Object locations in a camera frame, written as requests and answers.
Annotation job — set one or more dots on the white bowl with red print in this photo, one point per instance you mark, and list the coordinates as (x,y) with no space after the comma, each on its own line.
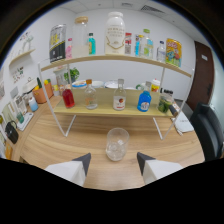
(111,84)

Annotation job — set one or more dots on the blue rimmed bowl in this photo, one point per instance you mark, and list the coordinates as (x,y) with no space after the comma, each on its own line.
(79,84)

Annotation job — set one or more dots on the teal green bottle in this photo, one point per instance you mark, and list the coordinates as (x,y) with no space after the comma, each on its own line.
(92,45)

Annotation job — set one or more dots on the cluster of wall photos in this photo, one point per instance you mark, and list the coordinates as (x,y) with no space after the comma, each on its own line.
(18,75)

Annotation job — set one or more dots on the white mug with green print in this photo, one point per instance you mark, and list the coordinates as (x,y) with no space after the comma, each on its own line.
(140,86)

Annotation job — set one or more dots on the small bottle with red label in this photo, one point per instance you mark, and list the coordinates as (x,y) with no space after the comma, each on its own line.
(128,45)

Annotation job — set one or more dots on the black rectangular block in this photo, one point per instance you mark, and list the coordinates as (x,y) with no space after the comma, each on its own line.
(173,111)

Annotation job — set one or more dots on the yellow red cup white lid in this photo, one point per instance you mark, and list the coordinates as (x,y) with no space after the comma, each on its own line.
(155,86)

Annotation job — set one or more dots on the yellow printed snack can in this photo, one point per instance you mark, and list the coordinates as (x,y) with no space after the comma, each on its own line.
(173,53)

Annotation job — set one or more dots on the white tray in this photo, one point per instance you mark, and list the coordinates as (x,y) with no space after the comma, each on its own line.
(26,122)

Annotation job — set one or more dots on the blue liquid glass bottle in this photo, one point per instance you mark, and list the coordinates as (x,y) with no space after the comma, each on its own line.
(144,100)

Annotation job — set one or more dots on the slim light blue bottle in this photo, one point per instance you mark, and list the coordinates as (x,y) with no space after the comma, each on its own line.
(137,48)

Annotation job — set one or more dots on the ceiling air vent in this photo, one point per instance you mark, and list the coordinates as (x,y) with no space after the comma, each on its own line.
(151,8)

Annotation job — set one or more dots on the white vase with flowers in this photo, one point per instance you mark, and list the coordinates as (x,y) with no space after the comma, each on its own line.
(28,40)

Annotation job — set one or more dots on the wooden two-tier rack white frame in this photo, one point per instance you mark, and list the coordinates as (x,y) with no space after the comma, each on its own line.
(106,108)

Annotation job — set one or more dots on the red liquid glass bottle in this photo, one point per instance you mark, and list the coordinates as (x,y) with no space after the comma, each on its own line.
(68,98)

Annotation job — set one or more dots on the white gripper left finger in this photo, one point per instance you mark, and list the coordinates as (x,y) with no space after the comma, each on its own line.
(68,170)

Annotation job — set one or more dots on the brown door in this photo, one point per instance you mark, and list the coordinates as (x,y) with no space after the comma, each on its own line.
(201,80)

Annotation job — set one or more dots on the small dark sauce bottle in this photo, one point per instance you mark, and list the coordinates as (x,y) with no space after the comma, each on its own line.
(162,91)

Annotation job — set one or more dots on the glass jar with wooden lid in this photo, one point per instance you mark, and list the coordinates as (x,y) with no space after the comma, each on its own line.
(80,40)

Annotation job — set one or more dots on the small ceiling diffuser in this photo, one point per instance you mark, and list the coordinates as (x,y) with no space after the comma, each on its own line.
(127,4)

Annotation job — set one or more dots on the orange basket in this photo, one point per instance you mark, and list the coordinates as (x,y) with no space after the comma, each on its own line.
(41,95)

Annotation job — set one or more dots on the clear drinking glass with ice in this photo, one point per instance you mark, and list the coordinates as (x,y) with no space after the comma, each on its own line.
(116,146)

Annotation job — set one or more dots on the black chair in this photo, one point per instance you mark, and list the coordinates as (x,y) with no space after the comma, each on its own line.
(206,130)

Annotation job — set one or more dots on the black handbag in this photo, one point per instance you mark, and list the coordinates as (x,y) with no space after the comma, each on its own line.
(12,133)

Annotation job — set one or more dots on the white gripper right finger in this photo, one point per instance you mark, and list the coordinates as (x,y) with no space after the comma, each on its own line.
(156,170)

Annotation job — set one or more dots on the white countertop appliance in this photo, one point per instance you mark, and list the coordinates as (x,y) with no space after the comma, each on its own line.
(29,86)

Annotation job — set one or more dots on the small pink bottle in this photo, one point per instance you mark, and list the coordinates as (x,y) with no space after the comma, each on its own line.
(69,51)

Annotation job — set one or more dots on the green potted plant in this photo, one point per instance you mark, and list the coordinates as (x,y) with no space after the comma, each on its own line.
(72,74)

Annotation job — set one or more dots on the clear bottle with blue cap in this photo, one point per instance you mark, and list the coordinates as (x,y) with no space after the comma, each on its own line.
(161,53)

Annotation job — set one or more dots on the large white plastic bottle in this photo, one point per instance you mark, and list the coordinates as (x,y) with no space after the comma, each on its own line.
(115,36)

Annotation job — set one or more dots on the clear bottle with green cap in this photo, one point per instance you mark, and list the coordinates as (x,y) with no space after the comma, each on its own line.
(146,46)

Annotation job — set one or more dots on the long wooden wall shelf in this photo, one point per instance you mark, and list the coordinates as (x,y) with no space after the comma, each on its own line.
(21,55)

